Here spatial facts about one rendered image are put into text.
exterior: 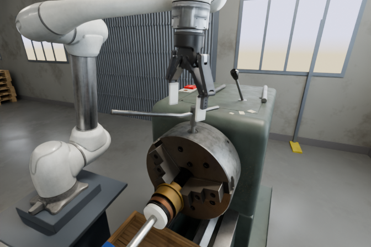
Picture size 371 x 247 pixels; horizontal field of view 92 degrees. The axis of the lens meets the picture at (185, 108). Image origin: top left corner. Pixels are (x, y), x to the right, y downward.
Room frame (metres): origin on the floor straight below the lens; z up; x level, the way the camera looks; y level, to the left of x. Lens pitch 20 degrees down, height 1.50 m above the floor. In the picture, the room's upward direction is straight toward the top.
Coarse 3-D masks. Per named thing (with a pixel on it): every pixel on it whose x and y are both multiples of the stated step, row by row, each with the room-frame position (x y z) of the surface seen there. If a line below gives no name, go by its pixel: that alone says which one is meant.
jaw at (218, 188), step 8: (192, 176) 0.45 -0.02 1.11; (192, 184) 0.42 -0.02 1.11; (200, 184) 0.41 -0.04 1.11; (208, 184) 0.41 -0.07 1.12; (216, 184) 0.40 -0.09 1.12; (224, 184) 0.41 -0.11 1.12; (184, 192) 0.39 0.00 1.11; (192, 192) 0.39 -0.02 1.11; (200, 192) 0.38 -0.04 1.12; (208, 192) 0.39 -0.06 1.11; (216, 192) 0.38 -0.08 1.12; (224, 192) 0.40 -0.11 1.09; (184, 200) 0.38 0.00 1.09; (192, 200) 0.39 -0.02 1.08; (200, 200) 0.38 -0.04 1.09; (216, 200) 0.37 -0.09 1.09
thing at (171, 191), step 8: (160, 184) 0.41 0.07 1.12; (168, 184) 0.40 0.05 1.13; (176, 184) 0.41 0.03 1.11; (160, 192) 0.37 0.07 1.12; (168, 192) 0.37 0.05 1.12; (176, 192) 0.38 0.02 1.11; (152, 200) 0.35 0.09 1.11; (160, 200) 0.35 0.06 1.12; (168, 200) 0.36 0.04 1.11; (176, 200) 0.36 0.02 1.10; (168, 208) 0.34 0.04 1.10; (176, 208) 0.35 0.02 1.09; (168, 216) 0.33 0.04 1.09
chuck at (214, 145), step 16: (176, 128) 0.54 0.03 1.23; (176, 144) 0.48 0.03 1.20; (192, 144) 0.45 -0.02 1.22; (208, 144) 0.45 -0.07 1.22; (224, 144) 0.49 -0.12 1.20; (176, 160) 0.48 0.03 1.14; (192, 160) 0.45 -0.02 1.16; (208, 160) 0.43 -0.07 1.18; (224, 160) 0.43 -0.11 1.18; (176, 176) 0.51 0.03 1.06; (208, 176) 0.43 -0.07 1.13; (224, 176) 0.41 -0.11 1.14; (192, 208) 0.45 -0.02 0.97; (208, 208) 0.43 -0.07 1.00; (224, 208) 0.40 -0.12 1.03
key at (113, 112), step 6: (210, 108) 0.53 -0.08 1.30; (216, 108) 0.55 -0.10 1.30; (114, 114) 0.37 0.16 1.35; (120, 114) 0.37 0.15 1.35; (126, 114) 0.38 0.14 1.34; (132, 114) 0.39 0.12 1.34; (138, 114) 0.40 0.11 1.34; (144, 114) 0.41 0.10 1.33; (150, 114) 0.42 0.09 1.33; (156, 114) 0.43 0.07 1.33; (162, 114) 0.44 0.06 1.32; (168, 114) 0.45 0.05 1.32; (174, 114) 0.46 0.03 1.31; (180, 114) 0.47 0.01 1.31; (186, 114) 0.48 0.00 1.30; (192, 114) 0.49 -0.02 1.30
